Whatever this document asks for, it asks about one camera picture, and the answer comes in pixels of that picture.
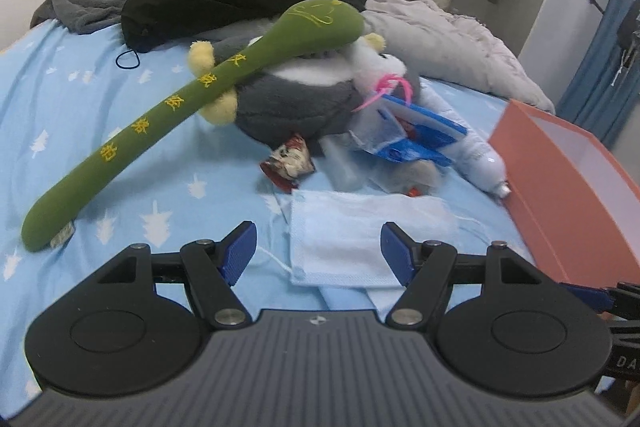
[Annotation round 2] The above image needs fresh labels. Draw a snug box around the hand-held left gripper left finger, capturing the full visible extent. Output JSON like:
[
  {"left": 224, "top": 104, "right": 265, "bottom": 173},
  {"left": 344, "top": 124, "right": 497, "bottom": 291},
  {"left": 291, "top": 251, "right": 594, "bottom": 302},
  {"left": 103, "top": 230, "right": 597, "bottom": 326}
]
[{"left": 94, "top": 221, "right": 258, "bottom": 328}]

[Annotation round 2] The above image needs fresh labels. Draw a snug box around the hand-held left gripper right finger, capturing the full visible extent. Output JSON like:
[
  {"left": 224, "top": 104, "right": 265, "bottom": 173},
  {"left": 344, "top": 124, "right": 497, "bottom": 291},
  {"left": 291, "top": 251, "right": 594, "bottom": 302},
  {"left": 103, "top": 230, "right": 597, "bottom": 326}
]
[{"left": 380, "top": 222, "right": 548, "bottom": 329}]

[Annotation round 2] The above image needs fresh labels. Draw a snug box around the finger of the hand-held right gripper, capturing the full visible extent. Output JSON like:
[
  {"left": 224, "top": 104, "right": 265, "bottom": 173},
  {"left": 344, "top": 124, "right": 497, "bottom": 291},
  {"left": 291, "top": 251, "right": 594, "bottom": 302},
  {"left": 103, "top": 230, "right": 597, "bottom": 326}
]
[{"left": 559, "top": 281, "right": 640, "bottom": 314}]

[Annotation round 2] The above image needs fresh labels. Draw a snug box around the blue face mask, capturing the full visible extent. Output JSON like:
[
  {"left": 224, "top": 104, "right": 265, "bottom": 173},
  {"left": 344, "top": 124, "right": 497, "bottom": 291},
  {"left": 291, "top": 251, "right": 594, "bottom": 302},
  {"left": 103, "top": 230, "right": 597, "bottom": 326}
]
[{"left": 289, "top": 189, "right": 493, "bottom": 290}]

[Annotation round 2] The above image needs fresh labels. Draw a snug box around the orange cardboard box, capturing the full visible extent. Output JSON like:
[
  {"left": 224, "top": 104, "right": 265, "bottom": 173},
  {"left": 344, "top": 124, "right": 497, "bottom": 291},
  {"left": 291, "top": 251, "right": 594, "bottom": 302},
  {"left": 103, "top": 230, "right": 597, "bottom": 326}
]
[{"left": 487, "top": 99, "right": 640, "bottom": 295}]

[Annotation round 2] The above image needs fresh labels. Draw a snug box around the red snack packet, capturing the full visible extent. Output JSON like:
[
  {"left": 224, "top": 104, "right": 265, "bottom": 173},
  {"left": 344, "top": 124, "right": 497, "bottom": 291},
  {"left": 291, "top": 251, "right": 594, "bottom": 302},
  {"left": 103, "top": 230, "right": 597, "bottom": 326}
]
[{"left": 259, "top": 133, "right": 316, "bottom": 194}]

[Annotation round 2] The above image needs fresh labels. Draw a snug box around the blue tissue packet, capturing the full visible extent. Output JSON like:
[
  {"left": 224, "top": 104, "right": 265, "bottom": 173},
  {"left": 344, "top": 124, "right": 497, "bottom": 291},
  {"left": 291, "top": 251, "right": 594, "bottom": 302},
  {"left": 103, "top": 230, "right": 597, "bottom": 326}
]
[{"left": 372, "top": 94, "right": 468, "bottom": 168}]

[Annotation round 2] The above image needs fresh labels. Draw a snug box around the white plastic bottle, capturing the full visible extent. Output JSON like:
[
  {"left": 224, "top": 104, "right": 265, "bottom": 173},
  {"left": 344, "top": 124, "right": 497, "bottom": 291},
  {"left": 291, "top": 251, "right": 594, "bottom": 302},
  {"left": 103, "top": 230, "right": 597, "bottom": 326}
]
[{"left": 420, "top": 82, "right": 512, "bottom": 198}]

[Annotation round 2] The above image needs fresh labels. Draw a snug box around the green plush stick toy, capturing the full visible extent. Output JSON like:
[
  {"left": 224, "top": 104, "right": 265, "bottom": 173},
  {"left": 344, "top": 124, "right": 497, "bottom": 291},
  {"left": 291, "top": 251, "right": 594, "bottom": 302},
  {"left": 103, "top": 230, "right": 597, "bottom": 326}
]
[{"left": 21, "top": 0, "right": 366, "bottom": 253}]

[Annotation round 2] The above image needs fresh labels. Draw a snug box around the grey penguin plush toy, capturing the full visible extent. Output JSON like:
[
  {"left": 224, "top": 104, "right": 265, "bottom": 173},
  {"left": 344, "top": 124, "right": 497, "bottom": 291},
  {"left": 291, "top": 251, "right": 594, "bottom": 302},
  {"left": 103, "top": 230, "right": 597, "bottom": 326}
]
[{"left": 187, "top": 24, "right": 423, "bottom": 144}]

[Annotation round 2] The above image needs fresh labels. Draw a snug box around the pink ribbon toy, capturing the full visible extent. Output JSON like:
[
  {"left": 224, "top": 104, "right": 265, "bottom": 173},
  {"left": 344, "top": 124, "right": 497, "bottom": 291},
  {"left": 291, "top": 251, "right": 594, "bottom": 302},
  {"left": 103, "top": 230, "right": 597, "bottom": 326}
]
[{"left": 357, "top": 74, "right": 416, "bottom": 112}]

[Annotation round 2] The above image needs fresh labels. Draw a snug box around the blue curtain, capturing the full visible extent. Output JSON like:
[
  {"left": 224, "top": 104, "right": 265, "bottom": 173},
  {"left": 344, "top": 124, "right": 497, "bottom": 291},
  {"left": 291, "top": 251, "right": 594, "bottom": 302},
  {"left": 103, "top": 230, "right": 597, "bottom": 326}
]
[{"left": 556, "top": 0, "right": 640, "bottom": 148}]

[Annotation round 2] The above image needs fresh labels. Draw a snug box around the blue printed bed sheet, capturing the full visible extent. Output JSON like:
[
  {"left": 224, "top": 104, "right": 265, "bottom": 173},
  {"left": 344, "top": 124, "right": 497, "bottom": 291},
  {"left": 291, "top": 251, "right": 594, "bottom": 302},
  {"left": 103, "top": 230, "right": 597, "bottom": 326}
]
[{"left": 0, "top": 14, "right": 538, "bottom": 408}]

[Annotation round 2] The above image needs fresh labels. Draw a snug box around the light grey duvet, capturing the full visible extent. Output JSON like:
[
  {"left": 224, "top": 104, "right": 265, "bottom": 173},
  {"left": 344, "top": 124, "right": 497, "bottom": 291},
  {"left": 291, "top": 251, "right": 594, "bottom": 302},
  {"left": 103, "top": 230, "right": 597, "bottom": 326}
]
[{"left": 340, "top": 0, "right": 556, "bottom": 115}]

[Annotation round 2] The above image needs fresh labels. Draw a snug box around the grey hanging jacket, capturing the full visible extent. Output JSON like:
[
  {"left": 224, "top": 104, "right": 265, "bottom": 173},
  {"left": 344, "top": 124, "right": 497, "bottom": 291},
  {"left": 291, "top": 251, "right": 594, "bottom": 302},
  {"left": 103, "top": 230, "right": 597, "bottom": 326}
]
[{"left": 611, "top": 2, "right": 640, "bottom": 84}]

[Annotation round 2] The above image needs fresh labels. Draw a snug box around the dark grey fleece blanket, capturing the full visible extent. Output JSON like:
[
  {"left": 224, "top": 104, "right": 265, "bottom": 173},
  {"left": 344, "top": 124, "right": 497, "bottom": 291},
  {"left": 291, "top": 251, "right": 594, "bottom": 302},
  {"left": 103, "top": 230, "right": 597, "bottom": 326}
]
[{"left": 30, "top": 0, "right": 151, "bottom": 34}]

